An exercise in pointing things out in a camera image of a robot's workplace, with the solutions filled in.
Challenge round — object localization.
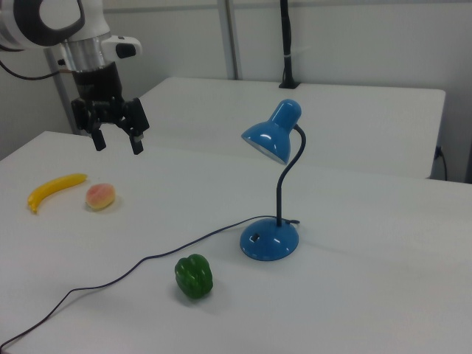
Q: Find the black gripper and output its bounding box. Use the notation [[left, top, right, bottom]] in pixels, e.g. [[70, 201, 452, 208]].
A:
[[71, 62, 151, 156]]

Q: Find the blue gooseneck desk lamp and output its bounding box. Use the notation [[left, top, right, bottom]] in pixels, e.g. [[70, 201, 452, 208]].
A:
[[239, 98, 308, 262]]

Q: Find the pink yellow peach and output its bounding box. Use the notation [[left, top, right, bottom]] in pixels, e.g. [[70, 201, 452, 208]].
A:
[[84, 183, 117, 212]]

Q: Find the yellow banana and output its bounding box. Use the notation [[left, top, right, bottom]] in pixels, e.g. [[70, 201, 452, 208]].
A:
[[27, 173, 89, 215]]

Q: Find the green bell pepper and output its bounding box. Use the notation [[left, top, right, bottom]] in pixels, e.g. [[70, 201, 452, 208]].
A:
[[173, 253, 215, 300]]

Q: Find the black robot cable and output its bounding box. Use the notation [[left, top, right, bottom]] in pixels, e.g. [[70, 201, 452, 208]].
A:
[[0, 58, 73, 80]]

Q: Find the black lamp power cord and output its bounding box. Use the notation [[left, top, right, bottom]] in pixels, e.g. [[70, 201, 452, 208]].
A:
[[0, 215, 300, 350]]

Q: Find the black clamped camera pole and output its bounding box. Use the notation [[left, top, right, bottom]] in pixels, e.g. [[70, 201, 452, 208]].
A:
[[278, 0, 302, 90]]

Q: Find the black hanging plug cable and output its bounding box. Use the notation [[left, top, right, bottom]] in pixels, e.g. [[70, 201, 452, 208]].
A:
[[434, 145, 449, 181]]

